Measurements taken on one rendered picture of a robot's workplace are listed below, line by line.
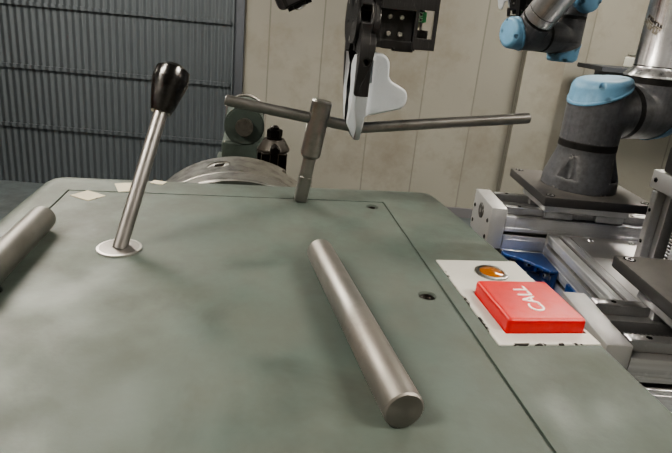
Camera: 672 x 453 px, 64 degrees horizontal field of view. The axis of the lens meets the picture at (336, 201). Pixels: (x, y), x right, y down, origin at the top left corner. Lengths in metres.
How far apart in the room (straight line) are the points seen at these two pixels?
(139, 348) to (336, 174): 4.08
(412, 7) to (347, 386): 0.37
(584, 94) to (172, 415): 1.03
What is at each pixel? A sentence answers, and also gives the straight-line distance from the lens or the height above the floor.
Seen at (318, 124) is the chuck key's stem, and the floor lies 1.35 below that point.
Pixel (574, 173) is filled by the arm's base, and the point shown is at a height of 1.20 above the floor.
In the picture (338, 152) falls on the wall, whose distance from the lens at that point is 4.35.
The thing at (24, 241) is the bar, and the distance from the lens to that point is 0.48.
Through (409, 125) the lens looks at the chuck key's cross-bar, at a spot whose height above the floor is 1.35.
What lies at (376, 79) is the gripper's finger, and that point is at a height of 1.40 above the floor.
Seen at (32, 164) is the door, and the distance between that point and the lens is 4.95.
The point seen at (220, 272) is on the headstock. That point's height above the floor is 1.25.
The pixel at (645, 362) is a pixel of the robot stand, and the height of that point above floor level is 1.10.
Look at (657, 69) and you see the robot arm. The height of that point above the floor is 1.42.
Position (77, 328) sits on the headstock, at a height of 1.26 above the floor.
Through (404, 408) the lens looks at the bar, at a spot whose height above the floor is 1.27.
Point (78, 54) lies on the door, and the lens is 4.61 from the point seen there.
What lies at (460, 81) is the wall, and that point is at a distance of 4.36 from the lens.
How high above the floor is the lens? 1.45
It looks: 18 degrees down
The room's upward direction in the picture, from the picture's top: 5 degrees clockwise
